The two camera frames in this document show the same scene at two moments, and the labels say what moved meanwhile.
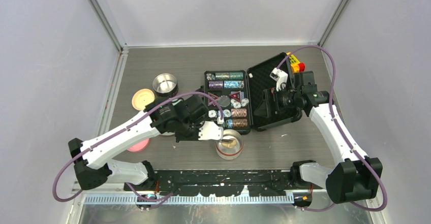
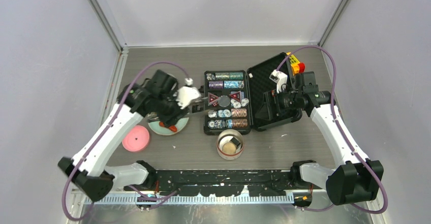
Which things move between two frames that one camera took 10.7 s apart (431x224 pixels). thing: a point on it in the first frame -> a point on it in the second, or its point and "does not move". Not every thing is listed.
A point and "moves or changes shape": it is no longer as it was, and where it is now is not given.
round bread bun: (229, 145) moves or changes shape
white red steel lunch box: (231, 147) does not move
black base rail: (231, 182) does not move
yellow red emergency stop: (296, 66) does not move
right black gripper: (270, 101) does not move
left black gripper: (194, 137) -> (172, 120)
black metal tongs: (225, 140) moves or changes shape
